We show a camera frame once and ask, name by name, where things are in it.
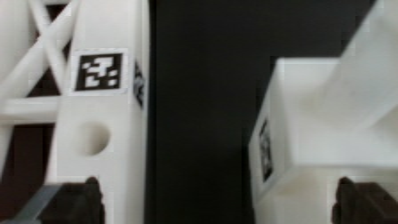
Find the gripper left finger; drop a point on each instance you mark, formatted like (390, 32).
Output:
(65, 204)

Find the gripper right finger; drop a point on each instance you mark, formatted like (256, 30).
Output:
(365, 204)

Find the white chair leg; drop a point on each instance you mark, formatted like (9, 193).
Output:
(326, 132)

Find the white chair back frame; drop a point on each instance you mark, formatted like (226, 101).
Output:
(75, 46)

